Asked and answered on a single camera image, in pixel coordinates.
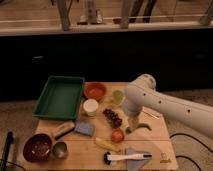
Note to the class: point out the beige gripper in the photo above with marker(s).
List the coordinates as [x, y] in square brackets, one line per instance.
[133, 122]

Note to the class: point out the red apple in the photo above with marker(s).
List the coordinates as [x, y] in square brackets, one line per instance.
[117, 135]

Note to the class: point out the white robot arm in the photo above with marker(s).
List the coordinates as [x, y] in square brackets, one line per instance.
[141, 93]

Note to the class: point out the green plastic cup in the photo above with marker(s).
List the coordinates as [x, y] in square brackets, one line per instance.
[117, 97]

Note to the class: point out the white paper cup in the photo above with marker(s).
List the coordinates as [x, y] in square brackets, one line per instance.
[90, 107]

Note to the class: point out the small metal cup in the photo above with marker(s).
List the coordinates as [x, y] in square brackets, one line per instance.
[60, 150]

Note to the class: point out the green chili pepper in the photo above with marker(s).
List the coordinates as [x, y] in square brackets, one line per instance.
[140, 125]

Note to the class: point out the dark grape bunch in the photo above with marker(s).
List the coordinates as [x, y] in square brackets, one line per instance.
[113, 118]

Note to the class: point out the white dish brush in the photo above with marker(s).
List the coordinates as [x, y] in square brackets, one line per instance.
[108, 157]

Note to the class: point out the blue sponge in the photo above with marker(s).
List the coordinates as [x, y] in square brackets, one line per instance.
[85, 128]

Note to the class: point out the orange bowl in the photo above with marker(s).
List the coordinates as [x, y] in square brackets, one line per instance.
[94, 90]

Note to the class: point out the green plastic tray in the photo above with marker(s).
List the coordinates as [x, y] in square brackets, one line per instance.
[60, 98]

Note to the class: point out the dark brown bowl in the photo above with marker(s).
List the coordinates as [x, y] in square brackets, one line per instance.
[37, 148]

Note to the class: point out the black pole stand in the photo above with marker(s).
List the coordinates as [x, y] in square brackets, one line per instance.
[6, 149]

